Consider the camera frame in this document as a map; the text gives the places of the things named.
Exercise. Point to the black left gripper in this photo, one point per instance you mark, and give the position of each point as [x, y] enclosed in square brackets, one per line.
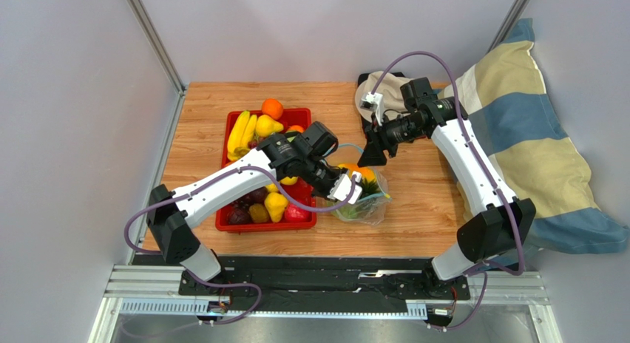
[336, 174]

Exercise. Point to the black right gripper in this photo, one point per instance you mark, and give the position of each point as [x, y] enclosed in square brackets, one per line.
[379, 140]

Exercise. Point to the orange toy mango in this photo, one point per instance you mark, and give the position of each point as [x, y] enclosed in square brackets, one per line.
[367, 174]

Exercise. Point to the orange toy pineapple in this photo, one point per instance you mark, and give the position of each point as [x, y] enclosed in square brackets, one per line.
[369, 187]

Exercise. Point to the clear zip top bag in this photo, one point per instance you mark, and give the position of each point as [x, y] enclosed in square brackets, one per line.
[368, 210]

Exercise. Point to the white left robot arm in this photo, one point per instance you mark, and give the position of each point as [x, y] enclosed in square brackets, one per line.
[172, 215]

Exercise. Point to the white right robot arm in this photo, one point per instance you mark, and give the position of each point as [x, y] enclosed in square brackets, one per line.
[500, 218]

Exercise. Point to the black folded cloth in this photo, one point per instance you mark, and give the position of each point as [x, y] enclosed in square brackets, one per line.
[360, 80]

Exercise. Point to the red toy strawberry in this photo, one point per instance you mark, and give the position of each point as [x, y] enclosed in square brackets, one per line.
[295, 214]

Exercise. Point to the red plastic tray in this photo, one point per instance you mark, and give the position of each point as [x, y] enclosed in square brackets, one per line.
[300, 191]

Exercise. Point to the yellow toy bananas bunch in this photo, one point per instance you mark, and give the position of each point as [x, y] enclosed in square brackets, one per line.
[287, 181]

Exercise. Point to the green toy cabbage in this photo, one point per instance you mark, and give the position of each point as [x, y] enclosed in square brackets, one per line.
[290, 135]

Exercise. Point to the yellow toy bell pepper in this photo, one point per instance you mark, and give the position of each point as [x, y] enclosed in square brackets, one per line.
[276, 204]

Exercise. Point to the beige bucket hat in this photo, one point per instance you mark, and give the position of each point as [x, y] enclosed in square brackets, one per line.
[390, 88]

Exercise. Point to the brown toy kiwi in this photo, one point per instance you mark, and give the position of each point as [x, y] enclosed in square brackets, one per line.
[258, 213]

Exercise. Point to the yellow toy pear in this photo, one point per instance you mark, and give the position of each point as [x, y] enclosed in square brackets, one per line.
[266, 126]

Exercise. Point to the orange toy orange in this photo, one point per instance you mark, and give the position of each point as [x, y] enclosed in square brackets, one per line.
[272, 108]

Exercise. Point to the dark purple toy grapes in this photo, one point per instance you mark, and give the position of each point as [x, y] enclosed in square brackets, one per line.
[257, 196]

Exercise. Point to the yellow toy banana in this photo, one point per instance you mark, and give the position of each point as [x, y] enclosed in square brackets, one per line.
[241, 135]

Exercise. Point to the dark red toy plum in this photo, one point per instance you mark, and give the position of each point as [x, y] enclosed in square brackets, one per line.
[238, 216]

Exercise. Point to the striped pillow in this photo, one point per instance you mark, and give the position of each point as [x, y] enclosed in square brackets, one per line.
[511, 114]

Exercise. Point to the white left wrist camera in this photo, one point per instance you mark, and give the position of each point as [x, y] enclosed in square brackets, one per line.
[347, 187]

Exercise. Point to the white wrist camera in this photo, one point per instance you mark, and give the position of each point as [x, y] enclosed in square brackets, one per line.
[371, 107]
[347, 187]

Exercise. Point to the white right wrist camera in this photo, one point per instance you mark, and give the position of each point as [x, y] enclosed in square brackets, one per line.
[371, 107]

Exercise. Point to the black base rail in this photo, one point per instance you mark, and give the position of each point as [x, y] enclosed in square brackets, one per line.
[327, 284]

